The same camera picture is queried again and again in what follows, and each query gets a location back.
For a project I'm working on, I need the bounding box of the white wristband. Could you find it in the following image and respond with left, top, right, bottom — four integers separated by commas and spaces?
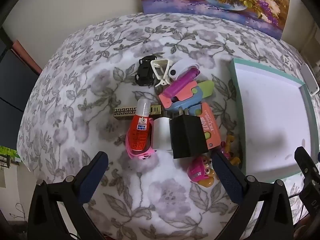
168, 58, 200, 82

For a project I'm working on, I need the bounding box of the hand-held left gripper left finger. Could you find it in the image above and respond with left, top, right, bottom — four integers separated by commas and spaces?
28, 151, 109, 240

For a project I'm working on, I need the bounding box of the red liquid bottle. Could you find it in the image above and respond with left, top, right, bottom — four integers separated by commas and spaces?
129, 99, 152, 153

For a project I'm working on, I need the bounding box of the reddish brown board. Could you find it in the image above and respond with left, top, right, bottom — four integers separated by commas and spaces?
12, 40, 43, 74

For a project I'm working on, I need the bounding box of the white charger plug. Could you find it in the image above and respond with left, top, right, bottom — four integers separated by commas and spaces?
152, 116, 173, 153

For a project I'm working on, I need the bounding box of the gold patterned lighter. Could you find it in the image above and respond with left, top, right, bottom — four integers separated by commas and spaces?
114, 104, 162, 120

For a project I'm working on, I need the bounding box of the white oblong device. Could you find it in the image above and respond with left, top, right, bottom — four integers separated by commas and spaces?
299, 64, 320, 95

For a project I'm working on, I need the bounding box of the teal-rimmed white tray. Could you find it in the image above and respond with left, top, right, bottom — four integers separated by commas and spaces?
229, 57, 319, 183

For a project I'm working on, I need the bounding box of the black charger plug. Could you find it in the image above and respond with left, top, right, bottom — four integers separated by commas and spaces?
169, 110, 209, 159

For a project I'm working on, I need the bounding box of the cream triangular clip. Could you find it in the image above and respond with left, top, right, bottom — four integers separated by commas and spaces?
150, 58, 175, 88

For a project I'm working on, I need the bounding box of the pink wristwatch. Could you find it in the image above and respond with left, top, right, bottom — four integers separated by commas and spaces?
126, 127, 157, 160

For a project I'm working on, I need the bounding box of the purple plastic tube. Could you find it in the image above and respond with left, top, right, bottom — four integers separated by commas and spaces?
162, 69, 200, 98

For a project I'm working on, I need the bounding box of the pink puppy toy figure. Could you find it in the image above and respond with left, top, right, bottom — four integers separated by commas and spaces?
187, 134, 242, 188

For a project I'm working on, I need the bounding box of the pink blue green toy knife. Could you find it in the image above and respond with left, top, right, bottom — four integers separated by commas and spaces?
159, 80, 215, 113

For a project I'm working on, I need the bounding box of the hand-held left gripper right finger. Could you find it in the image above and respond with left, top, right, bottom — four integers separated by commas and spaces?
212, 150, 295, 240

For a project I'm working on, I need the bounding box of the black toy car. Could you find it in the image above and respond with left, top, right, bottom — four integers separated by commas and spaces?
134, 54, 158, 87

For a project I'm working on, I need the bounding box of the dark blue cabinet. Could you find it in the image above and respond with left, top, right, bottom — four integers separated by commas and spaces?
0, 27, 42, 150

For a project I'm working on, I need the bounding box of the grey floral blanket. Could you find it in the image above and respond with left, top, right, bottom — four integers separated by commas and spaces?
16, 12, 320, 240

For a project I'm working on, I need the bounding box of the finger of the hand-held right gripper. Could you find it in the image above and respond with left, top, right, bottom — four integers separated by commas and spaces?
294, 146, 320, 187

